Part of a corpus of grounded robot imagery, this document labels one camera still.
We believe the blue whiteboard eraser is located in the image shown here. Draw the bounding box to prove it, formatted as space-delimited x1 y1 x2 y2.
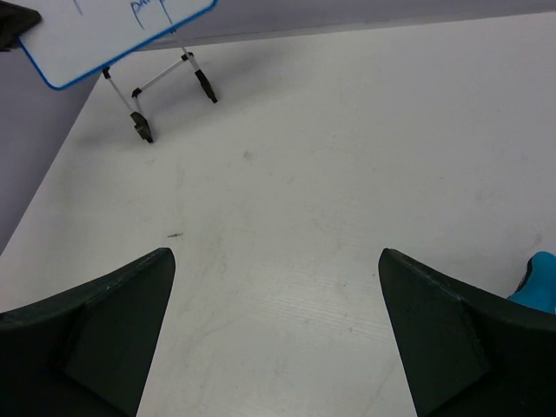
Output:
508 251 555 314

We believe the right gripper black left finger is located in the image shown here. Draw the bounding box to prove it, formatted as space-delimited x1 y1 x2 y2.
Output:
1 248 175 416

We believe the metal wire easel stand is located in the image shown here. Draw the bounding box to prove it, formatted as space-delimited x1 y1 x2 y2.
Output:
101 30 220 144

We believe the blue framed whiteboard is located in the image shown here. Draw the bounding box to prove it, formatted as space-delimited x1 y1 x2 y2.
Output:
15 0 216 90

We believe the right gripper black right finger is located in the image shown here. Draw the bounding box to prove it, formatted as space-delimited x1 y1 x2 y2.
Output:
378 248 555 416

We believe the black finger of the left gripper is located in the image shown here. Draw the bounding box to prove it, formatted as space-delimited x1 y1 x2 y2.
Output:
0 1 43 52

